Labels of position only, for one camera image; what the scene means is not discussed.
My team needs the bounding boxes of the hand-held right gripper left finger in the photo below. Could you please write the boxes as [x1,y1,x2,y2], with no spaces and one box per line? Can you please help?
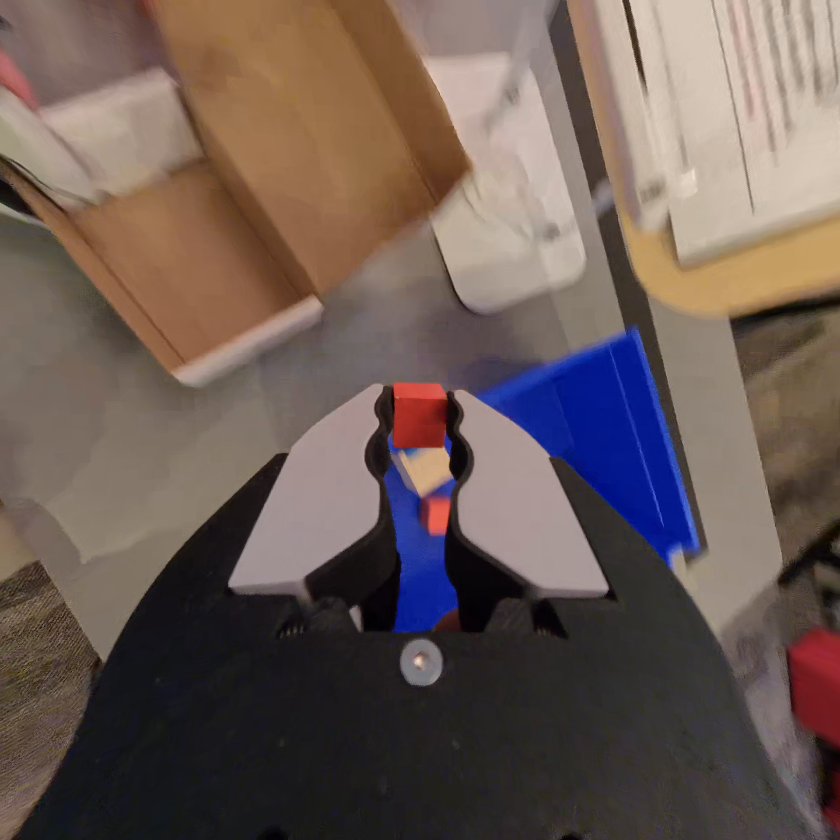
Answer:
[227,384,402,632]

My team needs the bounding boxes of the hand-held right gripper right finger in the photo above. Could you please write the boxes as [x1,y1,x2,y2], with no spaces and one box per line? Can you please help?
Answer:
[445,388,610,632]

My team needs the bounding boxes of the blue plastic bin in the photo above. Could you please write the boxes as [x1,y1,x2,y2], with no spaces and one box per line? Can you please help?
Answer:
[384,327,700,635]

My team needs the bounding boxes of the brown cardboard box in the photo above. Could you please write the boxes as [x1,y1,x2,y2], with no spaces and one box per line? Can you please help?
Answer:
[0,0,475,388]

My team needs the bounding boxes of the beige cube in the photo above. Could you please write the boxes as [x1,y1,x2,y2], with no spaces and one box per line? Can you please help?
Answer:
[392,446,455,498]

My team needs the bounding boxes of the wooden desk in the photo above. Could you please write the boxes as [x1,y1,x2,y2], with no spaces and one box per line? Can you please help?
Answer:
[566,0,840,320]

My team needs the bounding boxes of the black chair base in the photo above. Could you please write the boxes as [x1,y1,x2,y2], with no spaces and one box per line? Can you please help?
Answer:
[776,521,840,595]

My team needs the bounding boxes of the white plastic bin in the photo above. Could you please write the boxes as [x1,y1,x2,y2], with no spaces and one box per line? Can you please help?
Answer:
[425,51,587,317]

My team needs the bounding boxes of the red plastic container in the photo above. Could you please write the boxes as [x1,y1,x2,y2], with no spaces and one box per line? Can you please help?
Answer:
[786,629,840,831]

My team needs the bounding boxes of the white printed papers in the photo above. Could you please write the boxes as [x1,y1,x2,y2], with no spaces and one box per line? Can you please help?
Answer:
[622,0,840,270]

